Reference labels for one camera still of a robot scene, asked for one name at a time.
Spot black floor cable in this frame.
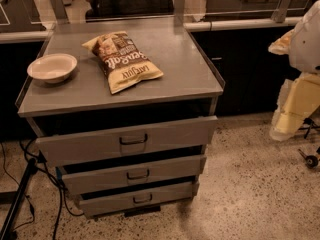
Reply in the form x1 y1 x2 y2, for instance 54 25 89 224
0 138 84 240

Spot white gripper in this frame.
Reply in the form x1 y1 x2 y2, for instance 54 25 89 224
269 73 320 141

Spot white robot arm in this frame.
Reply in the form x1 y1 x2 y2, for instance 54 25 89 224
268 1 320 141

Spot grey top drawer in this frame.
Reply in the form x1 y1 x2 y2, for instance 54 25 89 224
36 116 217 166

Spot black tripod leg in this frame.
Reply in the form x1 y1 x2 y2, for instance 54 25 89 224
0 158 36 240

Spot white horizontal rail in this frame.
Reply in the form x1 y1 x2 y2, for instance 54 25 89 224
184 17 301 32

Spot grey metal drawer cabinet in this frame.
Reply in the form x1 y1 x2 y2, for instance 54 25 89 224
18 17 224 209

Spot grey background counter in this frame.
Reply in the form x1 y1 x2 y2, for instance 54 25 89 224
205 0 318 21

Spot wheeled cart frame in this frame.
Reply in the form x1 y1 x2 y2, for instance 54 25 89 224
297 117 320 169

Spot sea salt chips bag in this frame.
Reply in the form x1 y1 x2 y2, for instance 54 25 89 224
82 31 163 94

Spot white bowl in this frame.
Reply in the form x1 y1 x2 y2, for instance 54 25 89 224
27 53 77 84

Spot grey drawer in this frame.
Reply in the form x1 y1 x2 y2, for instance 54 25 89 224
36 116 217 166
79 180 199 217
62 154 206 195

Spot grey bottom drawer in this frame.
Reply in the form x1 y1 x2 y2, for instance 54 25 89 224
79 180 199 217

